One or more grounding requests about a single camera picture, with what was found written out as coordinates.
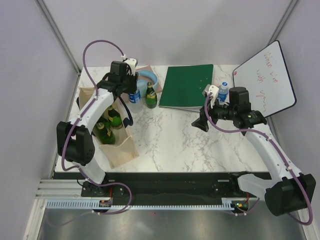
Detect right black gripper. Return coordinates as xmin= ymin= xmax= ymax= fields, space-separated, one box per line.
xmin=191 ymin=95 xmax=237 ymax=132

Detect blue cap water bottle front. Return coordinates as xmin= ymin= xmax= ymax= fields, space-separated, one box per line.
xmin=128 ymin=89 xmax=141 ymax=104

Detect blue cap water bottle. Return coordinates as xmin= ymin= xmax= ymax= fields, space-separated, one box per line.
xmin=217 ymin=81 xmax=229 ymax=103
xmin=128 ymin=89 xmax=141 ymax=104

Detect green glass bottle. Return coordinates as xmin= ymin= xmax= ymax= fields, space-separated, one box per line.
xmin=96 ymin=122 xmax=116 ymax=145
xmin=107 ymin=105 xmax=123 ymax=129
xmin=145 ymin=82 xmax=158 ymax=109

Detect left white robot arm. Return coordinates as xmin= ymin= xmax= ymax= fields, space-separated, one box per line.
xmin=56 ymin=58 xmax=139 ymax=197

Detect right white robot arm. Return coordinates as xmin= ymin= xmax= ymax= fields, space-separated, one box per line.
xmin=191 ymin=85 xmax=316 ymax=225

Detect green glass bottle in bag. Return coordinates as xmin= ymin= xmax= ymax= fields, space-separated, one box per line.
xmin=96 ymin=122 xmax=116 ymax=145

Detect beige canvas tote bag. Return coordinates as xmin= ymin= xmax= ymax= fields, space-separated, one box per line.
xmin=78 ymin=87 xmax=139 ymax=169

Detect light blue headphones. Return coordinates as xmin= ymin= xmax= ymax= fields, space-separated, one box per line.
xmin=137 ymin=69 xmax=159 ymax=98

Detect brown cardboard sheet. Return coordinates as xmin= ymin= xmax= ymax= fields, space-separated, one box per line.
xmin=137 ymin=66 xmax=163 ymax=93

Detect green binder folder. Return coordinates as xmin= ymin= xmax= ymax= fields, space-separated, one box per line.
xmin=159 ymin=64 xmax=214 ymax=113

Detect small whiteboard with writing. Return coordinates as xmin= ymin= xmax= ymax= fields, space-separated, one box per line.
xmin=232 ymin=40 xmax=297 ymax=118

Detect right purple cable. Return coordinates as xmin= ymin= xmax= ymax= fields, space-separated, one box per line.
xmin=204 ymin=92 xmax=314 ymax=226

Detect purple cable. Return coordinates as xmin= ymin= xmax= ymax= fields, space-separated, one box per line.
xmin=204 ymin=92 xmax=314 ymax=226
xmin=61 ymin=39 xmax=133 ymax=216

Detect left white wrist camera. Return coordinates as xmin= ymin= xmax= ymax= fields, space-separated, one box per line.
xmin=121 ymin=55 xmax=138 ymax=76

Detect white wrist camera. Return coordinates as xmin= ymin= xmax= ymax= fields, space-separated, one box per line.
xmin=202 ymin=84 xmax=219 ymax=109
xmin=121 ymin=55 xmax=138 ymax=76

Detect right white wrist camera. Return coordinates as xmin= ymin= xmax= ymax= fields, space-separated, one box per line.
xmin=202 ymin=84 xmax=219 ymax=109

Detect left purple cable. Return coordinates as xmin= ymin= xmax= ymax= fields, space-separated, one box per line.
xmin=61 ymin=39 xmax=133 ymax=216

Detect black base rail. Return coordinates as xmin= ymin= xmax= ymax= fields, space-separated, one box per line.
xmin=81 ymin=172 xmax=249 ymax=205

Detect white cable duct strip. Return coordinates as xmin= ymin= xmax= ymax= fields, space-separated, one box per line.
xmin=46 ymin=199 xmax=240 ymax=211

